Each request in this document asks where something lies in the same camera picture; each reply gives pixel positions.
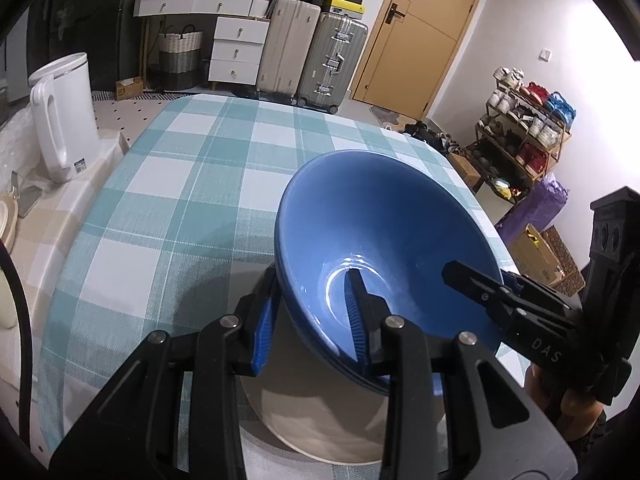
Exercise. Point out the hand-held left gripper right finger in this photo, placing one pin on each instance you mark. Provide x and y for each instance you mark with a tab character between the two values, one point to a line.
356	320

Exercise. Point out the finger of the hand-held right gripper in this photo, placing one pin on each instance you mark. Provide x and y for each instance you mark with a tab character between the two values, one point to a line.
512	281
480	290

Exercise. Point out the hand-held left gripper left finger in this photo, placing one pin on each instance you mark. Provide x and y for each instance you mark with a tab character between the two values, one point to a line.
265	330

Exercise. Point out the cream plate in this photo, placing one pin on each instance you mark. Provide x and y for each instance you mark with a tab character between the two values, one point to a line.
310	410

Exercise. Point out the person's right hand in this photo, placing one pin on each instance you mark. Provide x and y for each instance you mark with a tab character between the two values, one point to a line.
575	410

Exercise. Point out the yellow cardboard box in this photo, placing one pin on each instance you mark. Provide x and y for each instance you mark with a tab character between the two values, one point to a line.
532	257

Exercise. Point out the patterned cardboard box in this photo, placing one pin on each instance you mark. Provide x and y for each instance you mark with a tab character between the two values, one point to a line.
567	265

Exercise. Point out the purple bag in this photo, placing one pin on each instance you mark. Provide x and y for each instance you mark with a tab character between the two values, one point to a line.
535	210

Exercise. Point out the brown cardboard box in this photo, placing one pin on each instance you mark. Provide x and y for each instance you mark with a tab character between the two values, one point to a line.
465	172

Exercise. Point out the wooden shoe rack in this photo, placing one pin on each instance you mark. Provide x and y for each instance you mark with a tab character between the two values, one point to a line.
482	142

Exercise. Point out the shoe rack with shoes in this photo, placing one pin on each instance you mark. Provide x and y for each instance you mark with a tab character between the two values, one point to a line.
535	125

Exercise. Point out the pair of dark shoes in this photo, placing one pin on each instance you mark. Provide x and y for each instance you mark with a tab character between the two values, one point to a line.
425	135

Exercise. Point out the beige checked cloth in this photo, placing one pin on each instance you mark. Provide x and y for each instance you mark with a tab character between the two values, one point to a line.
50	220

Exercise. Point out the wooden door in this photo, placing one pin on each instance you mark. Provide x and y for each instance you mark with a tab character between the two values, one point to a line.
425	45

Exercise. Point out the cream cup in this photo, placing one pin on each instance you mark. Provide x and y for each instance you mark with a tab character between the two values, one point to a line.
7	305

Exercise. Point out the silver suitcase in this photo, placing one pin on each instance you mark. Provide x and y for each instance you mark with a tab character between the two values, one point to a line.
330	60

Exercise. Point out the metal phone stand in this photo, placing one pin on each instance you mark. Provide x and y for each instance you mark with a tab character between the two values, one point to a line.
25	195

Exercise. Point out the small cardboard box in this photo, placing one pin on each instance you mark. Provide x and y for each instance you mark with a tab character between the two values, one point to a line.
130	87

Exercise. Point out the cream lidded bowl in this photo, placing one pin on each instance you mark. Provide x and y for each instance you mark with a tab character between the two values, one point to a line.
7	225

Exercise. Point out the beige suitcase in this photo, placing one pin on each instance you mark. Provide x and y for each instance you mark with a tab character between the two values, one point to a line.
287	47

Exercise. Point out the woven laundry basket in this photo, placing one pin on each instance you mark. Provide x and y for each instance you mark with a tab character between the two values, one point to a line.
180	60

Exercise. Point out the white electric kettle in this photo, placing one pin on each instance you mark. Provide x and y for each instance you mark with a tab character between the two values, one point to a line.
75	110

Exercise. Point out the white dressing table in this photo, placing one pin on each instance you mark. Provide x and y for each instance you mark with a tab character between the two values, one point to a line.
235	30

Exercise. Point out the white bubble wrap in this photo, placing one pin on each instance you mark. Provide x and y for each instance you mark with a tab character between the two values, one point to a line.
15	145

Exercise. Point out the yellow and black shoe box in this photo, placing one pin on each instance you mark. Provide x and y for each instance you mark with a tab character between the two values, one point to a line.
344	6

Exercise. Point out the dark grey refrigerator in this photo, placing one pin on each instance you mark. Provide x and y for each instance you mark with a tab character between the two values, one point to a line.
90	20

